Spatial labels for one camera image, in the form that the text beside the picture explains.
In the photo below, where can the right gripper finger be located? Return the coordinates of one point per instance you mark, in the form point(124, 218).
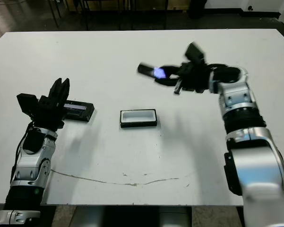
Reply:
point(166, 83)
point(172, 68)

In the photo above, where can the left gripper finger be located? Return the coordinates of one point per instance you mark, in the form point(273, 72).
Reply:
point(55, 89)
point(65, 92)

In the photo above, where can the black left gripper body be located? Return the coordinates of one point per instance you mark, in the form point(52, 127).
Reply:
point(48, 113)

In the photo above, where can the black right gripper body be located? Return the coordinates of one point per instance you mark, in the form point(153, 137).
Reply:
point(195, 78)

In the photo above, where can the slim black camera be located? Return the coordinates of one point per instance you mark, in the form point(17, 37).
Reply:
point(146, 69)

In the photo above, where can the black box lid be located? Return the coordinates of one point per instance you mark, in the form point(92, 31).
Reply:
point(81, 113)

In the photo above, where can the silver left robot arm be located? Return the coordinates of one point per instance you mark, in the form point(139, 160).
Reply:
point(30, 160)

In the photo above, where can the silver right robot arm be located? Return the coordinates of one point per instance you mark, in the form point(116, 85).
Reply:
point(238, 99)

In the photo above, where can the black box base white insert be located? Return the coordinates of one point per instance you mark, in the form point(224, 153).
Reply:
point(137, 124)

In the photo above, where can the black waste bin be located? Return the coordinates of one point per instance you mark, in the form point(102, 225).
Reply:
point(197, 8)

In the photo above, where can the thin black metal leg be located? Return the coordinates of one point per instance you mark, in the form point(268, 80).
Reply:
point(54, 14)

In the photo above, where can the grey black robot torso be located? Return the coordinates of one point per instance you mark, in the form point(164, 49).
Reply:
point(132, 217)

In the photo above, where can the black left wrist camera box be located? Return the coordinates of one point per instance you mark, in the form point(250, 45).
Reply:
point(27, 102)

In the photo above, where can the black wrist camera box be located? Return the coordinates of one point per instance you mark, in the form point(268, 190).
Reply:
point(195, 53)
point(27, 102)

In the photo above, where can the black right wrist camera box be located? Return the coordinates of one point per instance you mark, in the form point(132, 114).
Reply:
point(195, 53)

